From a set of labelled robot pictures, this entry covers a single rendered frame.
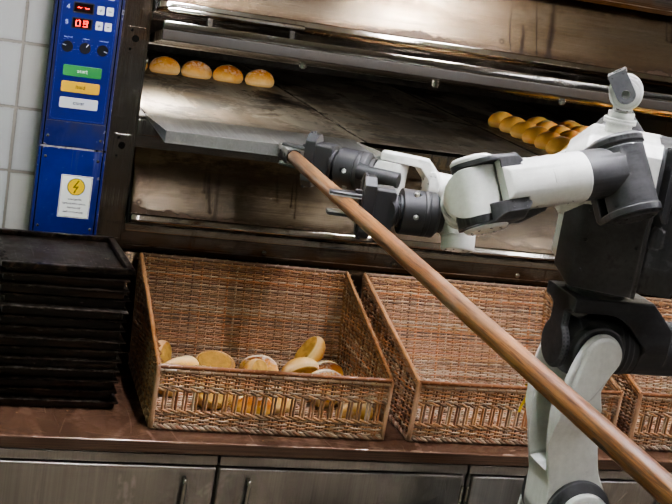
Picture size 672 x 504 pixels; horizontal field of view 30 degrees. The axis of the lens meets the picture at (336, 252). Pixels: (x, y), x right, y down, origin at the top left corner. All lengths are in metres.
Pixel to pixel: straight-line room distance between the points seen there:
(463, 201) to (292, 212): 1.12
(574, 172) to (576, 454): 0.68
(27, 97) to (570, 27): 1.41
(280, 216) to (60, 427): 0.83
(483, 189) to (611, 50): 1.38
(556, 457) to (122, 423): 0.94
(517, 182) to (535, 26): 1.27
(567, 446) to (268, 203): 1.05
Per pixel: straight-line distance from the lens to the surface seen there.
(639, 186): 2.25
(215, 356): 3.12
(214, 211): 3.16
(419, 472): 2.97
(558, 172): 2.18
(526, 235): 3.46
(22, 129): 3.08
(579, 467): 2.64
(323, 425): 2.94
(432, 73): 3.11
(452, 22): 3.27
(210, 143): 2.84
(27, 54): 3.05
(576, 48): 3.41
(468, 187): 2.15
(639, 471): 1.35
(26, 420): 2.78
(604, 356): 2.52
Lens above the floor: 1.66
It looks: 14 degrees down
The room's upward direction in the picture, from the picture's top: 10 degrees clockwise
